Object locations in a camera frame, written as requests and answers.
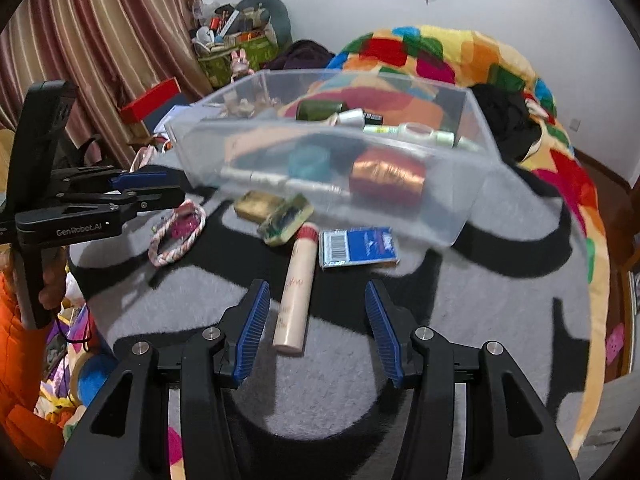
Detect black chair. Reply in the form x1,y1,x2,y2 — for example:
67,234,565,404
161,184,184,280
50,132,108,171

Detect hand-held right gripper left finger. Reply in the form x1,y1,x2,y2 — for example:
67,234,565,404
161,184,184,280
52,279,271,480

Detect grey and black blanket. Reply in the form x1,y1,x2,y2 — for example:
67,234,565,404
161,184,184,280
67,160,608,480

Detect pink and white rope bracelet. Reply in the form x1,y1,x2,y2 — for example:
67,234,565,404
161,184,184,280
148,200,207,267

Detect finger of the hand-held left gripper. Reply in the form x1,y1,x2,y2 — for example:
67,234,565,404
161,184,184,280
62,186,186,223
50,166,168,196

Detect blue card box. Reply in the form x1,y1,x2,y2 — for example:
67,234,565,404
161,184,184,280
318,226,401,269

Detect clear plastic storage box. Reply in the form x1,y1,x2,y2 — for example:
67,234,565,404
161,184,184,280
164,69,506,248

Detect colourful patchwork blanket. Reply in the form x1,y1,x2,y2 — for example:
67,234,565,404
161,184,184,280
167,25,613,480

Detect gold rectangular case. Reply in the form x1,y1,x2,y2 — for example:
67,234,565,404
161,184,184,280
233,190,291,223

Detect teal tape roll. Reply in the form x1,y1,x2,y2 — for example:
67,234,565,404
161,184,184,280
287,144,331,181

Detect striped pink curtain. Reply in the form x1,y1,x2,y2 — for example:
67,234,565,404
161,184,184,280
0,0,213,171

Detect white and green tube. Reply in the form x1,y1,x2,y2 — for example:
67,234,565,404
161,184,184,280
362,123,483,153

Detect green storage bag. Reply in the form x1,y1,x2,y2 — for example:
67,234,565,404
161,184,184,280
195,35,281,88

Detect pink clog shoe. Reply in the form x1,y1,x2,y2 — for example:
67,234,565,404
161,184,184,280
604,322,626,366

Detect pink and white bag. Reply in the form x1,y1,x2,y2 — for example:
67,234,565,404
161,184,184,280
129,145,156,173

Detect black cloth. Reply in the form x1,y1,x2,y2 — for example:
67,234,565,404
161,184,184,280
470,82,543,163

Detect pile of colourful plush toys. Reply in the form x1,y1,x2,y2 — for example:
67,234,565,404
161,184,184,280
42,280,121,436

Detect person's left forearm orange sleeve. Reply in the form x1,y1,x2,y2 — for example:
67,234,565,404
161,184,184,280
0,255,66,468

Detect red tea packet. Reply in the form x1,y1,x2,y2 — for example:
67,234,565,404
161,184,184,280
348,149,427,207

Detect pink rabbit figurine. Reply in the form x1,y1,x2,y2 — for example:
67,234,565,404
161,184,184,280
230,49,252,81

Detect red box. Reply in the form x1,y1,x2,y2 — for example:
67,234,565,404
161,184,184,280
120,77,182,123

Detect dark maroon cloth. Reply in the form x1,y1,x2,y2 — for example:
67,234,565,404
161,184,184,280
262,40,336,72

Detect beige cosmetic stick tube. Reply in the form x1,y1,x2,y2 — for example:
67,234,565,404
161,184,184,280
272,221,320,356

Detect white papers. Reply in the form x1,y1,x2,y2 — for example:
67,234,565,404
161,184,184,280
147,105,191,136

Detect white pen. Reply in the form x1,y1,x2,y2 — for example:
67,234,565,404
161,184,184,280
220,167,351,198

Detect white wardrobe door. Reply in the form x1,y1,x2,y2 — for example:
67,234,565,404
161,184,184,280
575,370,640,461

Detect person's left hand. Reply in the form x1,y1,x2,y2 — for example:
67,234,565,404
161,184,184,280
39,247,68,311

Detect dark green bottle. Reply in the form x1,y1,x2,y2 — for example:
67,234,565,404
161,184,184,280
295,100,348,122

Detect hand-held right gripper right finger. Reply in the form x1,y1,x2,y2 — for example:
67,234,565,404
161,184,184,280
364,279,581,480

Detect green square compact case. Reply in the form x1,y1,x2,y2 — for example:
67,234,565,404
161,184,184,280
257,194,315,247

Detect grey neck pillow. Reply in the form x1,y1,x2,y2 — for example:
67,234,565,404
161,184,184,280
235,0,293,48

